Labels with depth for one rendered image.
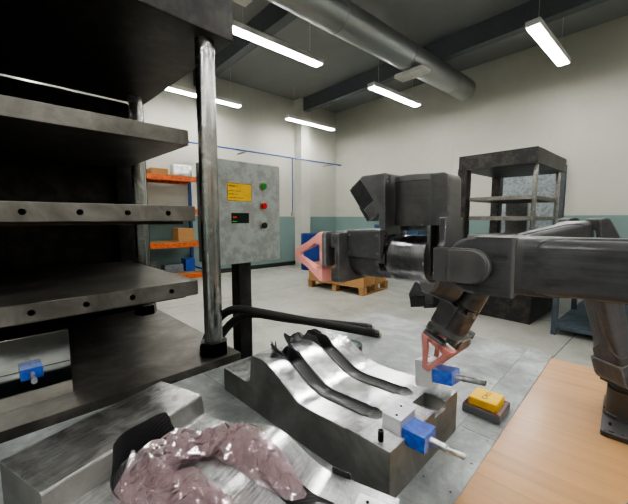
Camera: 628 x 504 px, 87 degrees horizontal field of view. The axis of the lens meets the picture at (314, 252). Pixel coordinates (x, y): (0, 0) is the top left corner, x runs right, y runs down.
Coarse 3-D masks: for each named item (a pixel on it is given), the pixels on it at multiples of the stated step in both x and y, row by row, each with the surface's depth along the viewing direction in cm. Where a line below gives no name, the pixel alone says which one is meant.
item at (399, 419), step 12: (396, 408) 58; (408, 408) 58; (384, 420) 56; (396, 420) 55; (408, 420) 56; (420, 420) 56; (396, 432) 55; (408, 432) 54; (420, 432) 53; (432, 432) 54; (408, 444) 54; (420, 444) 52; (432, 444) 53; (444, 444) 52; (456, 456) 50
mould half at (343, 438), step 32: (320, 352) 81; (352, 352) 85; (256, 384) 76; (288, 384) 69; (352, 384) 73; (288, 416) 68; (320, 416) 61; (352, 416) 60; (416, 416) 60; (448, 416) 66; (320, 448) 62; (352, 448) 56; (384, 448) 52; (384, 480) 52
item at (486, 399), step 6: (474, 390) 79; (480, 390) 79; (486, 390) 79; (474, 396) 76; (480, 396) 76; (486, 396) 76; (492, 396) 76; (498, 396) 76; (474, 402) 76; (480, 402) 75; (486, 402) 74; (492, 402) 74; (498, 402) 74; (486, 408) 74; (492, 408) 73; (498, 408) 74
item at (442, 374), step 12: (420, 360) 69; (432, 360) 68; (420, 372) 68; (432, 372) 67; (444, 372) 65; (456, 372) 66; (420, 384) 68; (432, 384) 67; (444, 384) 65; (480, 384) 62
